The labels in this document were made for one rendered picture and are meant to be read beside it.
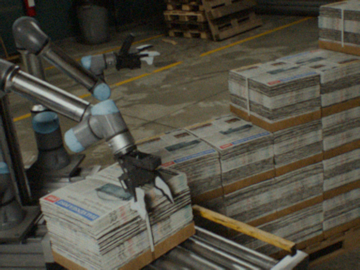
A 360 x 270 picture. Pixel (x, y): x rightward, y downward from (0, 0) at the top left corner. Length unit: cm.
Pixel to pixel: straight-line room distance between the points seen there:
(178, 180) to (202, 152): 69
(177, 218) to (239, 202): 83
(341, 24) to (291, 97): 57
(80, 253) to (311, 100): 140
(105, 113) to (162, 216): 37
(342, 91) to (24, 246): 162
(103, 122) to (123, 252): 38
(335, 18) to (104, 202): 176
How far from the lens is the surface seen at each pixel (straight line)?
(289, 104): 254
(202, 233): 185
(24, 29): 235
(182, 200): 174
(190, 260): 173
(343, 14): 291
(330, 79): 267
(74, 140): 163
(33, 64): 248
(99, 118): 158
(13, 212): 206
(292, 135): 261
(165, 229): 172
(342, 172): 291
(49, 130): 241
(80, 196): 169
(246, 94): 264
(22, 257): 210
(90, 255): 163
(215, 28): 857
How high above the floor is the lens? 178
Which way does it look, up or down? 21 degrees down
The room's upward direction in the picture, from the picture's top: 6 degrees counter-clockwise
